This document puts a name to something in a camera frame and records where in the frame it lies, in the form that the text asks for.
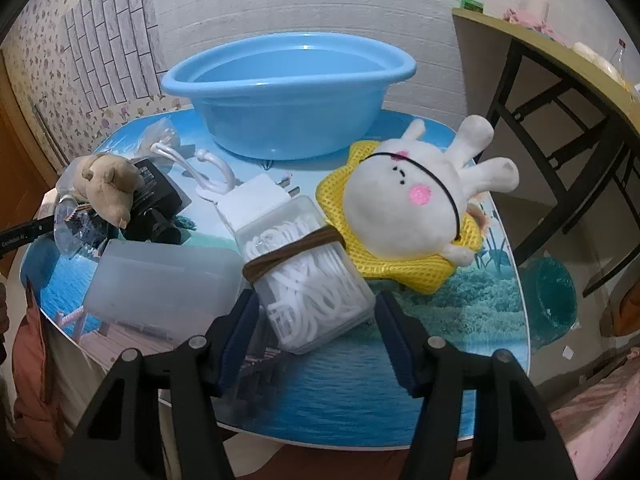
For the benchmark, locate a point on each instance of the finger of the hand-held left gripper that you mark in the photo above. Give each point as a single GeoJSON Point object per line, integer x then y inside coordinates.
{"type": "Point", "coordinates": [39, 227]}

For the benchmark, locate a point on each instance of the clear box of floss picks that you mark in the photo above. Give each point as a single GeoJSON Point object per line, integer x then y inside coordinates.
{"type": "Point", "coordinates": [310, 305]}

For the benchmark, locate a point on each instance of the grey plush toy teal scarf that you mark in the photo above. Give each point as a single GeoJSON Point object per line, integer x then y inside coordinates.
{"type": "Point", "coordinates": [85, 227]}

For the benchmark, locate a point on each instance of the black rectangular box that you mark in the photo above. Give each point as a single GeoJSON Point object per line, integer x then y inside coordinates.
{"type": "Point", "coordinates": [155, 187]}

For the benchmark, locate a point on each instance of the small green box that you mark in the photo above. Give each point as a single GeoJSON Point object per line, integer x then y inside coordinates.
{"type": "Point", "coordinates": [472, 5]}

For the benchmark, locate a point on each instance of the pink blanket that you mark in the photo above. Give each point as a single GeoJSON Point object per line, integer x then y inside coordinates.
{"type": "Point", "coordinates": [600, 410]}

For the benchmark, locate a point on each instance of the white plastic hook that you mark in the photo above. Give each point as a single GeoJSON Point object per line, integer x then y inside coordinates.
{"type": "Point", "coordinates": [216, 188]}

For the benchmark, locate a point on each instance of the brown wooden door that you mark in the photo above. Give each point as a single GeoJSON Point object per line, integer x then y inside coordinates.
{"type": "Point", "coordinates": [15, 160]}

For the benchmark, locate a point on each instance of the clear glass bottle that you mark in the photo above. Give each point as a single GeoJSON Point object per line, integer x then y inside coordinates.
{"type": "Point", "coordinates": [619, 60]}

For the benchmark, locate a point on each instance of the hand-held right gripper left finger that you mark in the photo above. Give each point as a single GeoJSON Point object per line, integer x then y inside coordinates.
{"type": "Point", "coordinates": [240, 332]}

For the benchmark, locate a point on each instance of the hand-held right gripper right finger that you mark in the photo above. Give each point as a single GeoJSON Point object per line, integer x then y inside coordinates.
{"type": "Point", "coordinates": [400, 350]}

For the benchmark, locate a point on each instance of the blue printed table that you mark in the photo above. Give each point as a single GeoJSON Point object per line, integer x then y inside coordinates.
{"type": "Point", "coordinates": [325, 400]}

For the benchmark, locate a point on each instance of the person's orange clothing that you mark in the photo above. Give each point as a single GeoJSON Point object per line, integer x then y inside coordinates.
{"type": "Point", "coordinates": [37, 360]}

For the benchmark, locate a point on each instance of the pale bread bun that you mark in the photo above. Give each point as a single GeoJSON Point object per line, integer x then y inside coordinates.
{"type": "Point", "coordinates": [585, 51]}
{"type": "Point", "coordinates": [612, 72]}

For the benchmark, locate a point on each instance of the blue plastic basin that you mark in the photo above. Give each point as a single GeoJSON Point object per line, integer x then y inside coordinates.
{"type": "Point", "coordinates": [280, 120]}

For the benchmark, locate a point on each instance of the brown bear plush toy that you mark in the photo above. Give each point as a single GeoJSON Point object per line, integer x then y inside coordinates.
{"type": "Point", "coordinates": [112, 185]}

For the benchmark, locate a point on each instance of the pink cloth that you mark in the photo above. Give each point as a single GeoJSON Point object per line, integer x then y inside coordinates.
{"type": "Point", "coordinates": [530, 22]}

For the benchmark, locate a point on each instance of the translucent toothpick box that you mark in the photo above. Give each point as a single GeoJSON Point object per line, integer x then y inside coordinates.
{"type": "Point", "coordinates": [160, 280]}

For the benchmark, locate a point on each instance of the wooden side table black legs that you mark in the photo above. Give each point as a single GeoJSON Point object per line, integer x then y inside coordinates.
{"type": "Point", "coordinates": [550, 55]}

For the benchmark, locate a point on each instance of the teal waste bin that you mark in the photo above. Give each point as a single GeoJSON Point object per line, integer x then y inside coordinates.
{"type": "Point", "coordinates": [545, 300]}

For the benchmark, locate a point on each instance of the white rabbit plush toy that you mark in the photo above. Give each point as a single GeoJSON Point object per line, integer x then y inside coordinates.
{"type": "Point", "coordinates": [395, 210]}

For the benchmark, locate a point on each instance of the white charger plug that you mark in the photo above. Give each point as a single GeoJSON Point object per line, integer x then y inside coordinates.
{"type": "Point", "coordinates": [250, 202]}

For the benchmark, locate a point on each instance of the yellow mesh star cushion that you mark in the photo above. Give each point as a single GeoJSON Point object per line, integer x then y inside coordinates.
{"type": "Point", "coordinates": [380, 266]}

